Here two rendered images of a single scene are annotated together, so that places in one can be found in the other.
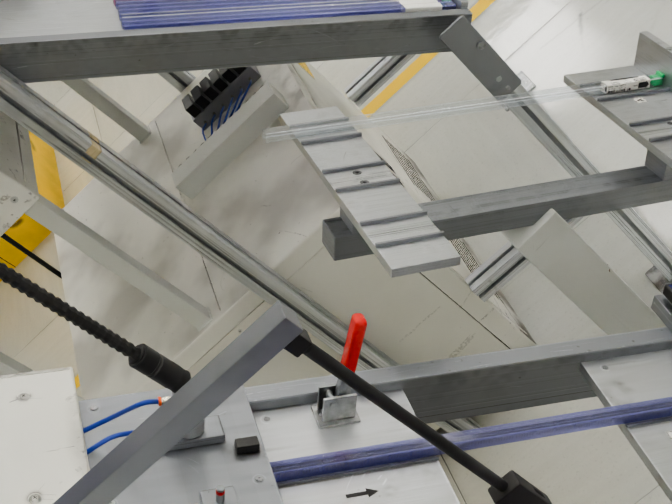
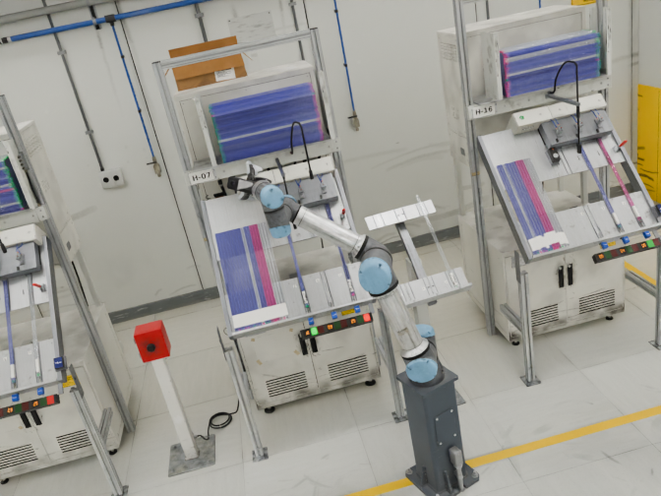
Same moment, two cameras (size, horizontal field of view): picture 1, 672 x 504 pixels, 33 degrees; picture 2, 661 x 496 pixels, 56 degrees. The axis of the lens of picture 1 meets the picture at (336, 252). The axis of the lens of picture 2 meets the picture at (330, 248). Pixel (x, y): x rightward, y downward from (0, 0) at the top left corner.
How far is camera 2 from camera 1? 2.60 m
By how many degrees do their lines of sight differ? 60
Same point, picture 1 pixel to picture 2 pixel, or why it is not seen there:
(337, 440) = (335, 217)
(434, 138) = (647, 321)
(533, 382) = not seen: hidden behind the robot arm
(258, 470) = (316, 199)
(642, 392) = (352, 271)
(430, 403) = not seen: hidden behind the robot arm
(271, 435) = (336, 206)
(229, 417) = (328, 194)
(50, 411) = (324, 167)
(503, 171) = (612, 341)
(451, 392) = not seen: hidden behind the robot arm
